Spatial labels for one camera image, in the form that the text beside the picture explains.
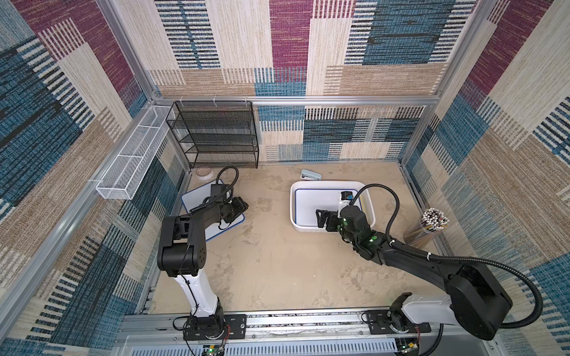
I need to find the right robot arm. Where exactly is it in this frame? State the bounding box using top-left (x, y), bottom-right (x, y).
top-left (316, 206), bottom-right (512, 341)

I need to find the blue-framed whiteboard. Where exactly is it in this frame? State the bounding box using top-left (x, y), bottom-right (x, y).
top-left (293, 189), bottom-right (347, 228)
top-left (181, 180), bottom-right (245, 241)

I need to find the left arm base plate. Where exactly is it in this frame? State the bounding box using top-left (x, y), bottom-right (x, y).
top-left (183, 314), bottom-right (247, 341)

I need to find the tape roll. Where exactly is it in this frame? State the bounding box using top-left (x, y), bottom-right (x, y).
top-left (194, 166), bottom-right (214, 180)

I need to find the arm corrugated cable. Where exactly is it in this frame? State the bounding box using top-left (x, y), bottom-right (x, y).
top-left (191, 165), bottom-right (240, 214)
top-left (349, 183), bottom-right (544, 356)

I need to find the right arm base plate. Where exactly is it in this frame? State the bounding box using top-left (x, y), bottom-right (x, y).
top-left (361, 309), bottom-right (432, 335)

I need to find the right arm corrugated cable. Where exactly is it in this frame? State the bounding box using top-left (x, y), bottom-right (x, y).
top-left (349, 183), bottom-right (544, 356)

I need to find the white plastic storage box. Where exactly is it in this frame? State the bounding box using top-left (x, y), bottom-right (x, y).
top-left (289, 180), bottom-right (365, 233)

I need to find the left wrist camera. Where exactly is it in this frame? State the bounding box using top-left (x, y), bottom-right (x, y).
top-left (210, 183), bottom-right (229, 202)

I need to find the black wire mesh shelf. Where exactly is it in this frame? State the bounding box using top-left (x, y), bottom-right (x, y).
top-left (166, 101), bottom-right (260, 169)

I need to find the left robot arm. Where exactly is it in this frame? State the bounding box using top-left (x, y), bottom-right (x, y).
top-left (157, 197), bottom-right (249, 338)

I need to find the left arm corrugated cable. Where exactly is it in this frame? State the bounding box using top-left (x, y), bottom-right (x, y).
top-left (191, 165), bottom-right (240, 214)

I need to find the aluminium front rail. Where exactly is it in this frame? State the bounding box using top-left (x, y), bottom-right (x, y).
top-left (112, 307), bottom-right (500, 355)

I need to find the cup of pencils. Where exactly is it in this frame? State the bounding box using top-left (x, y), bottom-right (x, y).
top-left (404, 208), bottom-right (450, 249)

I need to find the white wire mesh basket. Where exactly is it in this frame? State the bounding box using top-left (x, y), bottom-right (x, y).
top-left (96, 106), bottom-right (170, 200)

